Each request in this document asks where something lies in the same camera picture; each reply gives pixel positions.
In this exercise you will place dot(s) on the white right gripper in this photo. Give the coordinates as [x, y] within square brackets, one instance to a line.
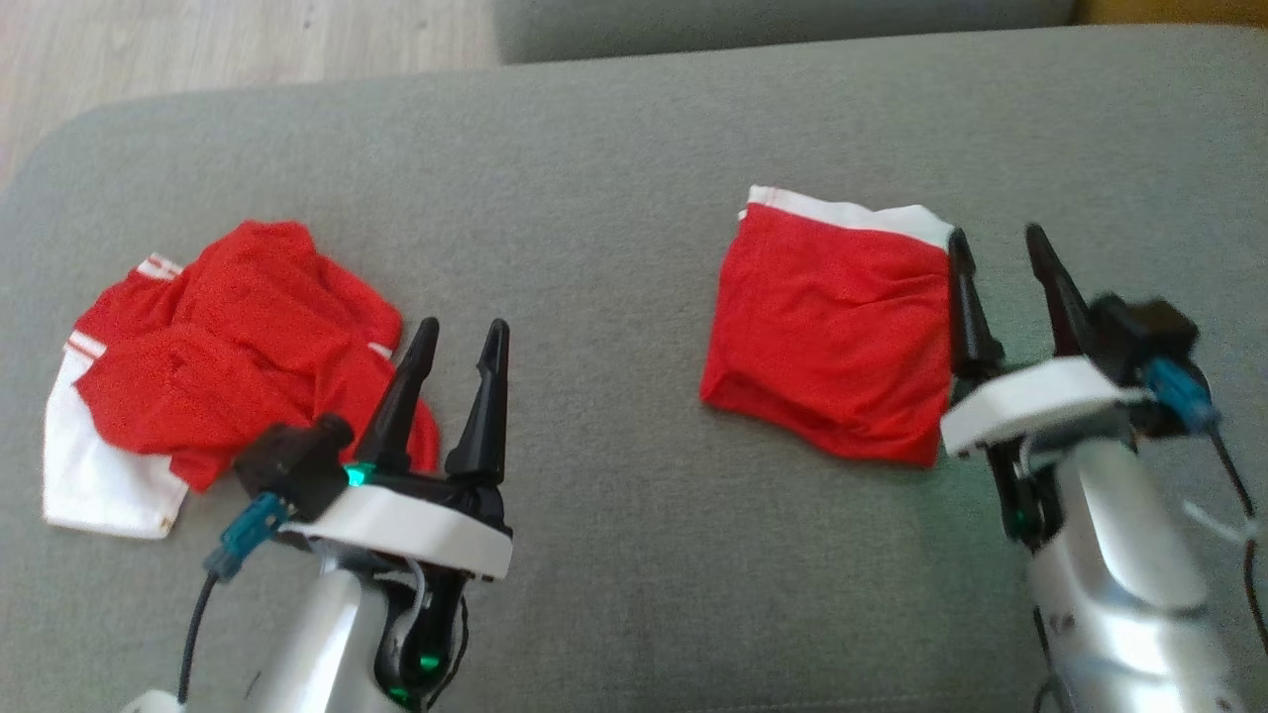
[1030, 401]

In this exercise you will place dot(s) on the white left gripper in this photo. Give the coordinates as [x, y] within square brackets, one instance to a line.
[416, 525]

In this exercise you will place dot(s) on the red shorts with white band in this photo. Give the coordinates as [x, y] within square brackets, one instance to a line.
[832, 327]

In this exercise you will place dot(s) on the red white basketball jersey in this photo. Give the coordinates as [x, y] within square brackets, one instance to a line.
[238, 337]

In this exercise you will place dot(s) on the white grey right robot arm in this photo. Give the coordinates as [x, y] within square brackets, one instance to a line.
[1119, 594]

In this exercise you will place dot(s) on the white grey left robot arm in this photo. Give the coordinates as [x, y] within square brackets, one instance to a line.
[317, 644]

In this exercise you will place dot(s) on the yellow and grey sofa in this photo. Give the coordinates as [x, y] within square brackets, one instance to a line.
[614, 248]

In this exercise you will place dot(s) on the yellow sofa backrest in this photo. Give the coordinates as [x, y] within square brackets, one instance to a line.
[1169, 10]

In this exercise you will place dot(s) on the grey back cushion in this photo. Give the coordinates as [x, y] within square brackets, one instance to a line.
[773, 25]

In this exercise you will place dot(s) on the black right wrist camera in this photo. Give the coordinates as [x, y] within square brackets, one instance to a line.
[1144, 332]

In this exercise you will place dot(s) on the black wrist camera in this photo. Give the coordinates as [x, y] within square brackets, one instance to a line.
[1144, 332]
[287, 465]

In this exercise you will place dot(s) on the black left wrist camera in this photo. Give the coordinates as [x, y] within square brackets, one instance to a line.
[287, 465]

